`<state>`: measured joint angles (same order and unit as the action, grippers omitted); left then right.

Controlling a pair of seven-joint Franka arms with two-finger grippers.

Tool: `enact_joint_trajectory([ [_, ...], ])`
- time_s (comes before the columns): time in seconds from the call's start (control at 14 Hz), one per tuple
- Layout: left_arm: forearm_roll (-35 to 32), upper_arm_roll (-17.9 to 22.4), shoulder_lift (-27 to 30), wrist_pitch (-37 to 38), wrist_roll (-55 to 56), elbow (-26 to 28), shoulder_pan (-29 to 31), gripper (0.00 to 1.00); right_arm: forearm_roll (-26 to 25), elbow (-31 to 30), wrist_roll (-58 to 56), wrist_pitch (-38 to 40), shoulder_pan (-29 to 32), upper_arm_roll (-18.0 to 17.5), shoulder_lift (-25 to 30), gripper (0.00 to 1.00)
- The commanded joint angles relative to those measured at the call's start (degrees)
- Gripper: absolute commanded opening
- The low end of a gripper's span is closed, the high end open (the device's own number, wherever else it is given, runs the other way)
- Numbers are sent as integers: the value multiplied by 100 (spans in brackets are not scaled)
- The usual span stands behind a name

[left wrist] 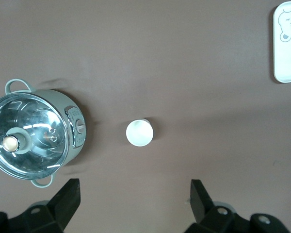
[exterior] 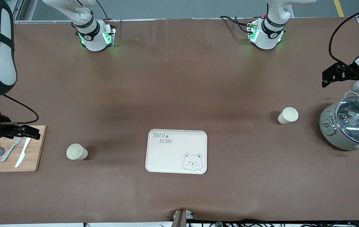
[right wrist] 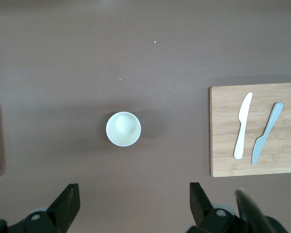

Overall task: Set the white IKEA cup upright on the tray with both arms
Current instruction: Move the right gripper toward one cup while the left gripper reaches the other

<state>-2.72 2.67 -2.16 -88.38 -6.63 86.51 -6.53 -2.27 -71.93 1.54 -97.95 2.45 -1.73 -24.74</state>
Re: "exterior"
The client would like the white IKEA cup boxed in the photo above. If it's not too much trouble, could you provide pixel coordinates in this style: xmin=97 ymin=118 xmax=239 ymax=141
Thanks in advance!
xmin=278 ymin=107 xmax=299 ymax=125
xmin=66 ymin=143 xmax=88 ymax=160

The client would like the cream bear print tray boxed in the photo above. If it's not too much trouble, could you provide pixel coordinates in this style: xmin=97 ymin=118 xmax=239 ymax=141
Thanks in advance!
xmin=145 ymin=129 xmax=208 ymax=175

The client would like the grey plastic knife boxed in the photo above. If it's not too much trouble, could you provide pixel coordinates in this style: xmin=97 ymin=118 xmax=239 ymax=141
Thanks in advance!
xmin=1 ymin=136 xmax=23 ymax=162

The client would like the white plastic knife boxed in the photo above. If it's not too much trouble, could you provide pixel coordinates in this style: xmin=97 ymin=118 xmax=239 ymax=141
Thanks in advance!
xmin=15 ymin=137 xmax=32 ymax=168

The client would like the wooden cutting board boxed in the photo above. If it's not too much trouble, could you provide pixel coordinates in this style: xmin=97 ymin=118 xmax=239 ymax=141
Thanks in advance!
xmin=0 ymin=125 xmax=47 ymax=172

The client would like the glass pot lid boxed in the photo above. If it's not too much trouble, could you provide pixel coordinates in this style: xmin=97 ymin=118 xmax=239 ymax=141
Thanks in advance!
xmin=335 ymin=96 xmax=359 ymax=145

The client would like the grey-green cooking pot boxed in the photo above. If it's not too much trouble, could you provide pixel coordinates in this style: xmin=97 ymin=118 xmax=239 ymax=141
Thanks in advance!
xmin=319 ymin=91 xmax=359 ymax=154

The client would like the brown table cover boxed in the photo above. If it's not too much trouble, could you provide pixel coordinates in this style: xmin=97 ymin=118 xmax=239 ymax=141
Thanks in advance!
xmin=0 ymin=17 xmax=359 ymax=225

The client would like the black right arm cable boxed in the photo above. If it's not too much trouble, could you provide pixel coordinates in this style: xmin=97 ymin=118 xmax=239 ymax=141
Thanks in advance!
xmin=0 ymin=94 xmax=39 ymax=124

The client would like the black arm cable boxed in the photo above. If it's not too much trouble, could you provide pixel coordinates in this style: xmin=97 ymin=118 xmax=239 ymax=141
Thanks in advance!
xmin=0 ymin=94 xmax=39 ymax=124
xmin=328 ymin=3 xmax=359 ymax=74

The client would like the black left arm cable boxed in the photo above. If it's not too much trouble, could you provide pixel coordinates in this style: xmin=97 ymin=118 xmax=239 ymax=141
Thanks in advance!
xmin=328 ymin=3 xmax=359 ymax=74

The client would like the black base cable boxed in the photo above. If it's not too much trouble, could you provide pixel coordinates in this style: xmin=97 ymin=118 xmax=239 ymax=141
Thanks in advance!
xmin=220 ymin=15 xmax=253 ymax=33
xmin=96 ymin=0 xmax=110 ymax=21

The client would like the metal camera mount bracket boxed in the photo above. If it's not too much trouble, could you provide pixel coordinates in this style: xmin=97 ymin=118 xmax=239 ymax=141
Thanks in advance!
xmin=173 ymin=209 xmax=195 ymax=227

